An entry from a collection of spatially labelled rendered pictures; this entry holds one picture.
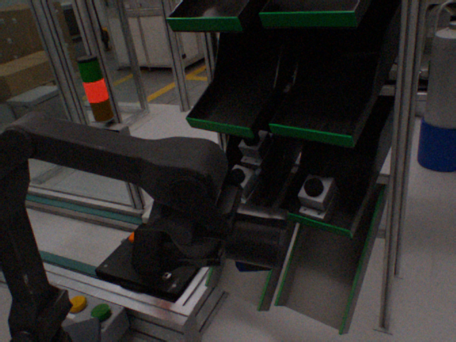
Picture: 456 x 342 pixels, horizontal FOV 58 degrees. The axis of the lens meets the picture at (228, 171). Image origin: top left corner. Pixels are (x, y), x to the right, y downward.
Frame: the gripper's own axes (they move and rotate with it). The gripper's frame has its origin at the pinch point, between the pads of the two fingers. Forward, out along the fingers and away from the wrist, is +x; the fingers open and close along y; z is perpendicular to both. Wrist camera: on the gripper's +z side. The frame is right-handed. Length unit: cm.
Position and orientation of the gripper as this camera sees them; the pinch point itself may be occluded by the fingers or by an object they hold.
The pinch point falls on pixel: (207, 256)
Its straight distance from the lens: 61.3
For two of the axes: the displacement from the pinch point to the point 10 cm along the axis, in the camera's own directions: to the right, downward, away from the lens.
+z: 0.0, -9.1, 4.1
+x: 0.5, 4.1, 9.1
